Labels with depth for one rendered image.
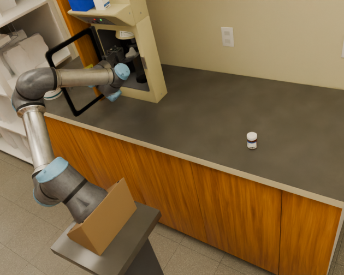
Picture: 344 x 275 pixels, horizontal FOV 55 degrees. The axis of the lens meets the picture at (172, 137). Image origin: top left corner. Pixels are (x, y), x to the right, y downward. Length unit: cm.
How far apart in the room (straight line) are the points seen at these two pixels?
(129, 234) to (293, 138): 83
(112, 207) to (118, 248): 16
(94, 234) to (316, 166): 91
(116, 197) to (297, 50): 118
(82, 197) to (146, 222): 28
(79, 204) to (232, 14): 126
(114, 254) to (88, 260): 10
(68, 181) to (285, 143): 93
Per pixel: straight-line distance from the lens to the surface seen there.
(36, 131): 143
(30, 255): 276
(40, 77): 141
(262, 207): 161
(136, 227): 133
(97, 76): 151
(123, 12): 162
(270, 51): 191
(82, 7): 172
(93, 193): 121
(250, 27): 189
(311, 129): 162
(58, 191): 123
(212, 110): 176
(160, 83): 190
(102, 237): 128
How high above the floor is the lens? 199
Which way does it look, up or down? 40 degrees down
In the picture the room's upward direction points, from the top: 14 degrees counter-clockwise
